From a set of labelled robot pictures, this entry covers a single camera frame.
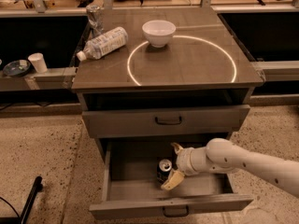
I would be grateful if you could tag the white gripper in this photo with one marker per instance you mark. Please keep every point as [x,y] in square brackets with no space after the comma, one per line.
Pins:
[186,160]

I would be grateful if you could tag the dark pepsi can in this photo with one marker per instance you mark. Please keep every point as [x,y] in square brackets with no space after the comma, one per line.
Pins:
[163,170]

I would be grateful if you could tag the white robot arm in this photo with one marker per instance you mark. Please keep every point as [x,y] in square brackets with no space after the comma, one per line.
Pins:
[222,156]

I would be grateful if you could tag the grey open middle drawer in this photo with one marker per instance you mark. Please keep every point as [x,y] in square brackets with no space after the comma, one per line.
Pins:
[131,188]

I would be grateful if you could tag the grey top drawer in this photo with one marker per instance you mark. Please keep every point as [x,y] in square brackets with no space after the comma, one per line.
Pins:
[140,122]

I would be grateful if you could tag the grey drawer cabinet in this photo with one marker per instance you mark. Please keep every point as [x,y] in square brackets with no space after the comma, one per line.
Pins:
[200,66]

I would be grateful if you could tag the crumpled silver can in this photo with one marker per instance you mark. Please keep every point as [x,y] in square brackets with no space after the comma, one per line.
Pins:
[95,17]

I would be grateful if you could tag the white ceramic bowl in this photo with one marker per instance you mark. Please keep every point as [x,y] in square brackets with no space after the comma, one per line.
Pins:
[158,32]

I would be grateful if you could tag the clear plastic water bottle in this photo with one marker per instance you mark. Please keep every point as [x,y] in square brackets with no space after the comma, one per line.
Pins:
[102,45]

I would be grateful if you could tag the black bar on floor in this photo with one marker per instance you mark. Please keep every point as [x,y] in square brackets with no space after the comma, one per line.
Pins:
[23,216]

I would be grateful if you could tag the white paper cup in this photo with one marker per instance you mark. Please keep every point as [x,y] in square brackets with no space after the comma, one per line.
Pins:
[38,62]

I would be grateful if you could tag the dark round dish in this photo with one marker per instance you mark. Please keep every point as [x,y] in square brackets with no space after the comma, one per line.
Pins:
[17,68]

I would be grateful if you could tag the black top drawer handle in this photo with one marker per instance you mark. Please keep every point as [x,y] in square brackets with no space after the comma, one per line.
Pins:
[168,121]

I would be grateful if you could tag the black drawer handle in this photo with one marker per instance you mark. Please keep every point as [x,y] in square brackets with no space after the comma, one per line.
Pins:
[168,121]
[175,211]

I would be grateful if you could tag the black middle drawer handle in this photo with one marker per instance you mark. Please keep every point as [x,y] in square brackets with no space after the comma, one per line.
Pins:
[175,211]

